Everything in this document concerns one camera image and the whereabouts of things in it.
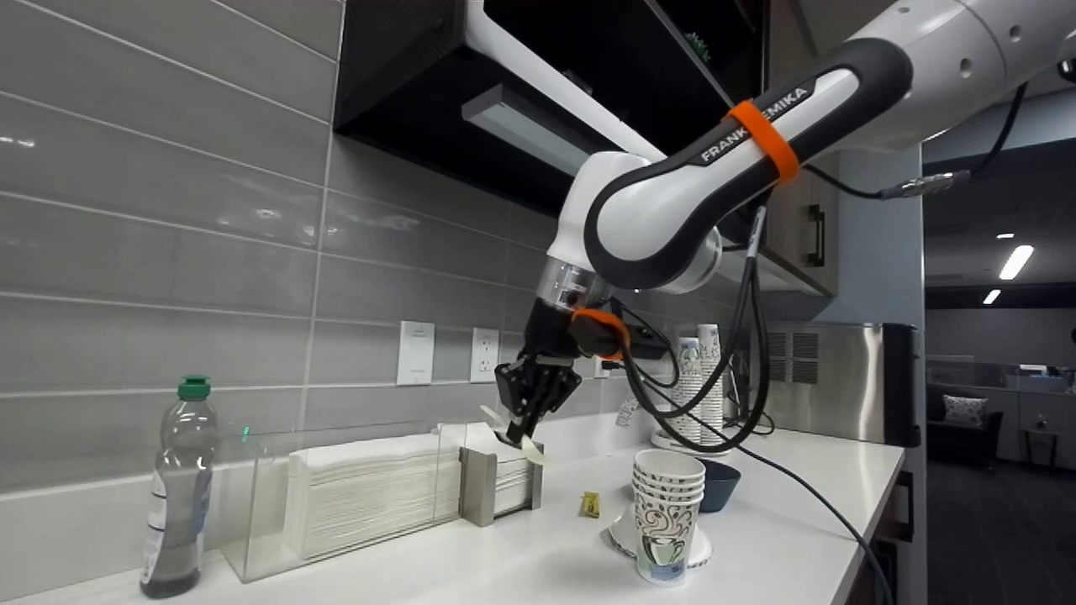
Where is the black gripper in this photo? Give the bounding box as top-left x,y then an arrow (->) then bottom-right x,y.
495,298 -> 630,441

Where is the white plastic fork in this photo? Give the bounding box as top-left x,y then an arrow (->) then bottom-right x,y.
482,408 -> 546,465

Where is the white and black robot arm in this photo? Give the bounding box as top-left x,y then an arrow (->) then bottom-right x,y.
486,0 -> 1076,449

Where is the dark blue bowl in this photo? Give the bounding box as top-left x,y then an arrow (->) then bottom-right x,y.
695,459 -> 739,515

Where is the grey napkin holder with napkins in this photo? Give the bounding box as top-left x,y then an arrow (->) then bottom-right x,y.
440,424 -> 546,527

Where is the tall stack of white cups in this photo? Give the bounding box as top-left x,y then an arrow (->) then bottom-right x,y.
671,323 -> 725,448

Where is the stack of patterned paper cups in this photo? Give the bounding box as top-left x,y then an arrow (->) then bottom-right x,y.
632,449 -> 706,582

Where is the clear acrylic paper towel box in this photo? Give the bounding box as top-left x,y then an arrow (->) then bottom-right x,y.
215,431 -> 459,582

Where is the stainless steel refrigerator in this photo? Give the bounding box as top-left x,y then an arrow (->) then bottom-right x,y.
768,323 -> 922,448

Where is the black upper cabinet shelf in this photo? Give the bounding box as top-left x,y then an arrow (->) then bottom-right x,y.
334,0 -> 768,214

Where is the dish soap bottle green cap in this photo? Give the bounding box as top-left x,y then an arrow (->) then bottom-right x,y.
139,377 -> 218,597

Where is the white double wall outlet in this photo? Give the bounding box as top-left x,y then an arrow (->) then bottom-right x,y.
470,328 -> 496,384

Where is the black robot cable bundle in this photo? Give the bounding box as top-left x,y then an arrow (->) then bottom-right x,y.
602,77 -> 1034,458

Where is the white light switch plate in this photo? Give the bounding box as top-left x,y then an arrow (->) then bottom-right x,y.
396,319 -> 434,384

